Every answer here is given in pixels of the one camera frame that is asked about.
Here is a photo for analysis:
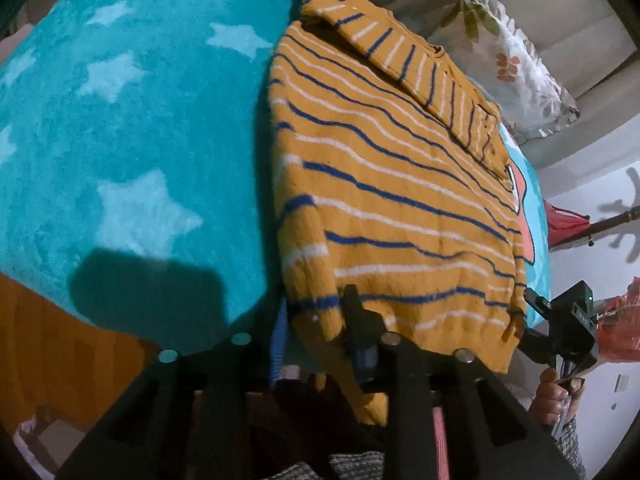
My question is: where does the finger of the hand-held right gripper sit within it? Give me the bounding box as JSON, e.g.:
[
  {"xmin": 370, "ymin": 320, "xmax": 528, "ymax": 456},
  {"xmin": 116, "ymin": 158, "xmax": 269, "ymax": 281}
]
[{"xmin": 523, "ymin": 287, "xmax": 554, "ymax": 322}]

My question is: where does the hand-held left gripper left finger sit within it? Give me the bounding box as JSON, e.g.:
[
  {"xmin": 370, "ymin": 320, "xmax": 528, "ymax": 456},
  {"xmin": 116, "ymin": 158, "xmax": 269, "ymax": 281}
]
[{"xmin": 54, "ymin": 305, "xmax": 332, "ymax": 480}]

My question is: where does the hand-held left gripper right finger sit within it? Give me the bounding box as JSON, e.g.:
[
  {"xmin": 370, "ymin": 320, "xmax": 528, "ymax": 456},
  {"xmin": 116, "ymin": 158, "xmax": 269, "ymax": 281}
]
[{"xmin": 341, "ymin": 284, "xmax": 587, "ymax": 480}]

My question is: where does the yellow striped knit sweater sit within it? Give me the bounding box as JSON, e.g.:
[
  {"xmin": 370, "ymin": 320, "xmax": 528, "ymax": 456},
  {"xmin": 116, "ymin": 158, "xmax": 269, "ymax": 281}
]
[{"xmin": 267, "ymin": 0, "xmax": 529, "ymax": 427}]

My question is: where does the person's right forearm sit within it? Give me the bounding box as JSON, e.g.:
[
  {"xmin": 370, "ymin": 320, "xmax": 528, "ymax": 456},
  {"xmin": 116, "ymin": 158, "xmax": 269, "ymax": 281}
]
[{"xmin": 549, "ymin": 416, "xmax": 589, "ymax": 480}]

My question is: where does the person's right hand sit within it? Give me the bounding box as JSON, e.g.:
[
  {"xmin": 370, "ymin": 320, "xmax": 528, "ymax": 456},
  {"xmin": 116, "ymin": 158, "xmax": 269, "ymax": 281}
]
[{"xmin": 529, "ymin": 367, "xmax": 585, "ymax": 427}]

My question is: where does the red plastic bag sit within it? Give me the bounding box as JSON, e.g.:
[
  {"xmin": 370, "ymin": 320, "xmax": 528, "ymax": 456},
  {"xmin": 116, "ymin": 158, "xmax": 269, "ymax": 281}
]
[{"xmin": 594, "ymin": 276, "xmax": 640, "ymax": 362}]

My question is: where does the red cloth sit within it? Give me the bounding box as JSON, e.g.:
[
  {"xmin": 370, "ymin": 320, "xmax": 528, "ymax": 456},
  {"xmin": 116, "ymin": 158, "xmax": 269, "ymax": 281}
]
[{"xmin": 544, "ymin": 200, "xmax": 592, "ymax": 249}]

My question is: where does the wooden coat rack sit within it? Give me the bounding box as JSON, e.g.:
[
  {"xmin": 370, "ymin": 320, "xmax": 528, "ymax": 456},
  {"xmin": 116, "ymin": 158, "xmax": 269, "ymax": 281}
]
[{"xmin": 587, "ymin": 206, "xmax": 640, "ymax": 247}]

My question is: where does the person's striped clothing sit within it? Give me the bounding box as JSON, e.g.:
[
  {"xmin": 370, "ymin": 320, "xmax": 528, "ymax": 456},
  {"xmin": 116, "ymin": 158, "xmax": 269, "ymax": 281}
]
[{"xmin": 270, "ymin": 405, "xmax": 453, "ymax": 480}]

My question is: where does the floral pillow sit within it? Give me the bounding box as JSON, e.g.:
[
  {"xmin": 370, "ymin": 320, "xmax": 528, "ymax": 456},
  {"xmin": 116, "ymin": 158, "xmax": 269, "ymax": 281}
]
[{"xmin": 440, "ymin": 0, "xmax": 582, "ymax": 141}]

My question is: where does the beige sofa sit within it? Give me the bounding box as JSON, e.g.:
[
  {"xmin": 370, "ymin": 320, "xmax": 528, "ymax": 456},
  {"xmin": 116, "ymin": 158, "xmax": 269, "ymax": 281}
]
[{"xmin": 365, "ymin": 0, "xmax": 640, "ymax": 171}]

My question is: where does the teal star blanket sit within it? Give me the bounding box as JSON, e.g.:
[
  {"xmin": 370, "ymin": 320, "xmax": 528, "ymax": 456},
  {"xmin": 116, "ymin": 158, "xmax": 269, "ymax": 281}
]
[{"xmin": 0, "ymin": 0, "xmax": 553, "ymax": 357}]

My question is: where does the wooden bed frame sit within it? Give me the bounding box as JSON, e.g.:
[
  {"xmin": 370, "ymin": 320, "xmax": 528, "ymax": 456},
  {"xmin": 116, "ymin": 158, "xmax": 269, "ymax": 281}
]
[{"xmin": 0, "ymin": 270, "xmax": 177, "ymax": 442}]

